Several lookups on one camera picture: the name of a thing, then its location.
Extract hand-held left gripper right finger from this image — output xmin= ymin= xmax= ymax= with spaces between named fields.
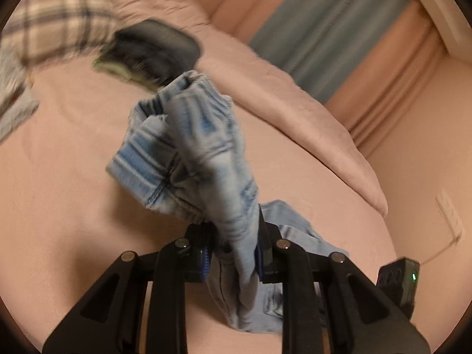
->
xmin=256 ymin=206 xmax=430 ymax=354

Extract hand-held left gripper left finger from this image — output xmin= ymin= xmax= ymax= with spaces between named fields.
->
xmin=42 ymin=225 xmax=212 ymax=354

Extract light blue denim pants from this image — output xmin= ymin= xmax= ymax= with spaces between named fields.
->
xmin=106 ymin=70 xmax=349 ymax=334

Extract folded dark denim pants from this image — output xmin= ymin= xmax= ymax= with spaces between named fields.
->
xmin=98 ymin=18 xmax=201 ymax=85

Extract pink duvet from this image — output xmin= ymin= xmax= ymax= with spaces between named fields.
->
xmin=107 ymin=0 xmax=389 ymax=217

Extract pink curtain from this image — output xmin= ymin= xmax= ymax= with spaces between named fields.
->
xmin=324 ymin=5 xmax=448 ymax=155
xmin=181 ymin=0 xmax=314 ymax=43

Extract folded light green cloth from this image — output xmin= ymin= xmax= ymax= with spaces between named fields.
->
xmin=92 ymin=57 xmax=163 ymax=91

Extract teal curtain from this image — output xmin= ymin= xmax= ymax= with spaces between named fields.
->
xmin=249 ymin=0 xmax=417 ymax=104

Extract plaid beige shirt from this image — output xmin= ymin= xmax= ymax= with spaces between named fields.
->
xmin=0 ymin=0 xmax=122 ymax=141

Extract thin cable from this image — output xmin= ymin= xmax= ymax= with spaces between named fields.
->
xmin=419 ymin=239 xmax=461 ymax=266

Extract white wall socket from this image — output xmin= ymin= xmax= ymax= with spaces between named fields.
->
xmin=434 ymin=190 xmax=463 ymax=244

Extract white door frame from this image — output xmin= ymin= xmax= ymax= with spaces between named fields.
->
xmin=394 ymin=0 xmax=472 ymax=60

